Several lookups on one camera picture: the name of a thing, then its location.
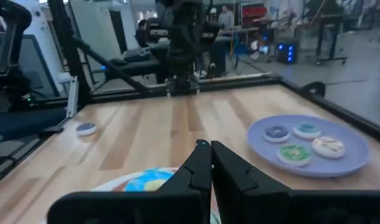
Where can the small teal donut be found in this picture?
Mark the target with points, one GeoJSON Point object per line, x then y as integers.
{"type": "Point", "coordinates": [306, 132]}

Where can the black frame post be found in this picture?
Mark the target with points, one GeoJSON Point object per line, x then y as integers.
{"type": "Point", "coordinates": [68, 46]}

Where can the grey panel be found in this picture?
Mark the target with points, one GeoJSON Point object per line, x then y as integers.
{"type": "Point", "coordinates": [37, 68]}

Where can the red cabinet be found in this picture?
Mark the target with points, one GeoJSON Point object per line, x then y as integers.
{"type": "Point", "coordinates": [253, 12]}

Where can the black diagonal frame strut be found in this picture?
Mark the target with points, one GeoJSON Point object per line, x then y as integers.
{"type": "Point", "coordinates": [115, 70]}

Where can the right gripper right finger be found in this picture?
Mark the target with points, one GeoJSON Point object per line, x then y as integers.
{"type": "Point", "coordinates": [233, 186]}

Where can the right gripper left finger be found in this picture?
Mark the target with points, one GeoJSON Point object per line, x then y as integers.
{"type": "Point", "coordinates": [196, 174]}

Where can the computer tower blue lights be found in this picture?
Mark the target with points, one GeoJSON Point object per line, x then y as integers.
{"type": "Point", "coordinates": [286, 53]}

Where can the small dark blue donut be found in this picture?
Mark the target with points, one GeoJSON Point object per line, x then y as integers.
{"type": "Point", "coordinates": [86, 129]}
{"type": "Point", "coordinates": [285, 135]}

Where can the blue donut white drizzle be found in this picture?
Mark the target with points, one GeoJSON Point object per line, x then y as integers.
{"type": "Point", "coordinates": [143, 182]}

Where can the white aluminium bracket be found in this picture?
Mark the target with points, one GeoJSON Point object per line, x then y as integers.
{"type": "Point", "coordinates": [72, 99]}

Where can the small white donut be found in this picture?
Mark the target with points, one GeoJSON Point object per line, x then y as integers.
{"type": "Point", "coordinates": [328, 148]}

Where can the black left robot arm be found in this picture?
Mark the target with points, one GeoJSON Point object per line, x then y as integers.
{"type": "Point", "coordinates": [182, 46]}

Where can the black low bench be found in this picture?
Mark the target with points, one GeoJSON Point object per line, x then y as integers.
{"type": "Point", "coordinates": [137, 67]}

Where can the small green donut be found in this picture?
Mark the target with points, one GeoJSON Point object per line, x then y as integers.
{"type": "Point", "coordinates": [294, 155]}

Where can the black articulated equipment rig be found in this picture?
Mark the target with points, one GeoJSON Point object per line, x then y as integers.
{"type": "Point", "coordinates": [18, 18]}

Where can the person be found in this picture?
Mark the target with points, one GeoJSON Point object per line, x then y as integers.
{"type": "Point", "coordinates": [142, 34]}
{"type": "Point", "coordinates": [226, 18]}

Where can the black standing desk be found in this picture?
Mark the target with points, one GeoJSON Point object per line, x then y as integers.
{"type": "Point", "coordinates": [332, 40]}

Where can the purple plate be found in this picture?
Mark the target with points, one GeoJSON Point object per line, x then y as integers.
{"type": "Point", "coordinates": [349, 161]}

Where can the grey keyboard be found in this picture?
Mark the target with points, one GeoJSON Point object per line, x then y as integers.
{"type": "Point", "coordinates": [137, 54]}

